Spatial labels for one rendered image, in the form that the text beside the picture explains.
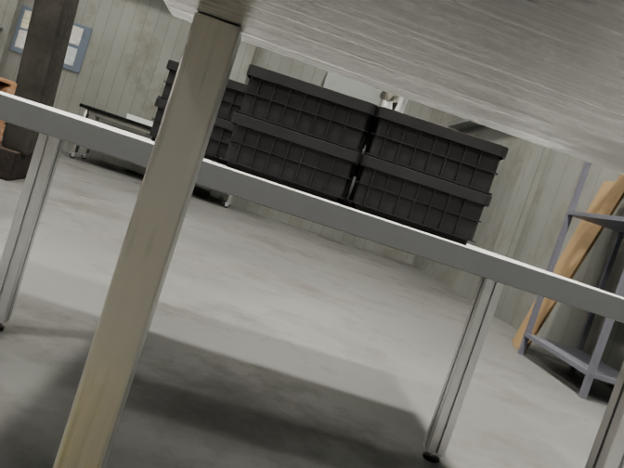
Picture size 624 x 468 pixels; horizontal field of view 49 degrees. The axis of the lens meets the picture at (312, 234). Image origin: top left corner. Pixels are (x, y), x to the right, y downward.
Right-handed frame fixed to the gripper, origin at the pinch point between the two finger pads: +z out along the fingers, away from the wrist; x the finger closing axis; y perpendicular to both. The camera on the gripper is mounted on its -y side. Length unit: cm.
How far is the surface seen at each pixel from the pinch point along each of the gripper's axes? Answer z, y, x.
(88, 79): -404, 767, -652
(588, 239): -73, -40, -406
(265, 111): 24, 13, 47
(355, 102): 21.0, -5.5, 42.1
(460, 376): 70, -14, -54
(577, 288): 60, -52, 45
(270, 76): 18, 12, 50
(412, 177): 35, -17, 33
